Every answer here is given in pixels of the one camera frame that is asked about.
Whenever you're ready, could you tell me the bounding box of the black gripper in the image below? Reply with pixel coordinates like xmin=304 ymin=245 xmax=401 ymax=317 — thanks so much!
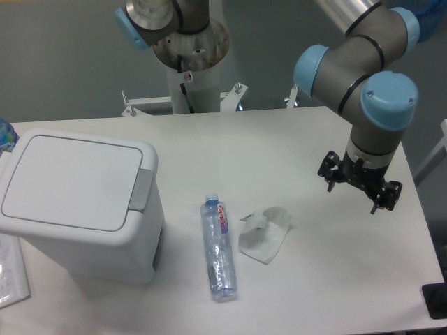
xmin=317 ymin=148 xmax=402 ymax=214

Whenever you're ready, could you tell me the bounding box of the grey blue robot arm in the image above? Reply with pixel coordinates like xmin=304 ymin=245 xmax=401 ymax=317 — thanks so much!
xmin=115 ymin=1 xmax=420 ymax=210

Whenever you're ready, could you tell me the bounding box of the white trash can body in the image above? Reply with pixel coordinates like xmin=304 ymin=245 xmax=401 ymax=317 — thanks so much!
xmin=1 ymin=128 xmax=165 ymax=283

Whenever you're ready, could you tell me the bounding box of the white trash can lid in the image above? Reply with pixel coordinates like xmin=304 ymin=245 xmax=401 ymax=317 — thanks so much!
xmin=1 ymin=129 xmax=143 ymax=235

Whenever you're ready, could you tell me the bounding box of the crumpled white paper tissue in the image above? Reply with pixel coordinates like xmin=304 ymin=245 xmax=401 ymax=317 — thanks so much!
xmin=238 ymin=206 xmax=291 ymax=265

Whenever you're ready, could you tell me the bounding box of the black device at table edge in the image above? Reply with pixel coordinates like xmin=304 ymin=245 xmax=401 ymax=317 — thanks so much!
xmin=422 ymin=283 xmax=446 ymax=320

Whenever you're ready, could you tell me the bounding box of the blue object top right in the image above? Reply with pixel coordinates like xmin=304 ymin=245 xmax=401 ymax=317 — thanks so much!
xmin=413 ymin=0 xmax=446 ymax=42

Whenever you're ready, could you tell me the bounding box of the clear plastic water bottle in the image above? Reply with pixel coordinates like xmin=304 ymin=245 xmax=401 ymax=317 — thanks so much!
xmin=200 ymin=193 xmax=237 ymax=302

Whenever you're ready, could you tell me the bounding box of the grey lid push button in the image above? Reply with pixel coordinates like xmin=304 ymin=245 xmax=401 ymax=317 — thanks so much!
xmin=128 ymin=169 xmax=154 ymax=212

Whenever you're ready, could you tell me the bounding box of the blue green bottle at edge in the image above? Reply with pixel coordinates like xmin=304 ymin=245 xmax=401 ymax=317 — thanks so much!
xmin=0 ymin=117 xmax=20 ymax=154

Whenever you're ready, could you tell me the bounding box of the white frame at right edge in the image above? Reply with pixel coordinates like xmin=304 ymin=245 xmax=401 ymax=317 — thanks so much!
xmin=413 ymin=119 xmax=446 ymax=186

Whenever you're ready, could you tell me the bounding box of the white metal mounting frame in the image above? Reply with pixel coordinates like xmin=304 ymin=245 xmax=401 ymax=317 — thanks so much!
xmin=119 ymin=82 xmax=300 ymax=117

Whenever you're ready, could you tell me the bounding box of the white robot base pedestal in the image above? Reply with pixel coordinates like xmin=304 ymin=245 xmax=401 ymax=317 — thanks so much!
xmin=152 ymin=18 xmax=230 ymax=114

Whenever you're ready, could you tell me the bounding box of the black cable on pedestal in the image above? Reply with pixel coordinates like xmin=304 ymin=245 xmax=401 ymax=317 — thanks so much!
xmin=175 ymin=54 xmax=196 ymax=114

